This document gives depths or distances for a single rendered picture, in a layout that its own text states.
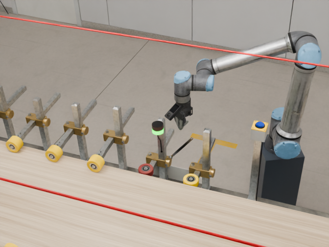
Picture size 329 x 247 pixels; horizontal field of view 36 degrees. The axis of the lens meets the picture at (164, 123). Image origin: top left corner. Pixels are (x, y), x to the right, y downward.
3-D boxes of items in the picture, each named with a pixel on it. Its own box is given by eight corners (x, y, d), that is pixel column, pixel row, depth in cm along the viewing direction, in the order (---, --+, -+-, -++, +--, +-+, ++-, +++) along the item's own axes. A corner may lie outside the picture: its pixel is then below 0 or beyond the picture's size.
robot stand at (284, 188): (248, 198, 371) (255, 135, 334) (282, 195, 373) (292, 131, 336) (257, 225, 352) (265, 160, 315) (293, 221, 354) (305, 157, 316)
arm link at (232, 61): (311, 21, 272) (193, 58, 292) (315, 32, 263) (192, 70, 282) (316, 39, 279) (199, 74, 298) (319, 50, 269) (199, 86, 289)
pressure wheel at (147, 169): (142, 176, 279) (141, 160, 272) (156, 180, 277) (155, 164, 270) (137, 186, 273) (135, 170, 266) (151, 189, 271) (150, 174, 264)
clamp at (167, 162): (149, 158, 287) (149, 151, 284) (172, 162, 283) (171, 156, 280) (145, 164, 283) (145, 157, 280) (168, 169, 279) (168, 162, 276)
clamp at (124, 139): (107, 135, 289) (106, 128, 285) (129, 139, 285) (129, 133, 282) (103, 141, 284) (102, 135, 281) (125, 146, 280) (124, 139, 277)
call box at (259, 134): (252, 132, 252) (254, 119, 247) (267, 135, 250) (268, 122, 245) (249, 140, 247) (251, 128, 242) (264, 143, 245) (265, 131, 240)
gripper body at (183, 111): (193, 115, 294) (193, 98, 287) (181, 121, 290) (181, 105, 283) (183, 110, 299) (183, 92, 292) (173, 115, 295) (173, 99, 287)
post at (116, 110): (122, 169, 300) (114, 104, 270) (127, 170, 299) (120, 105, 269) (119, 173, 298) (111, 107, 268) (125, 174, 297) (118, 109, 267)
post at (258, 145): (248, 196, 278) (255, 133, 250) (257, 198, 276) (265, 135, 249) (246, 202, 275) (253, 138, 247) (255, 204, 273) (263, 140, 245)
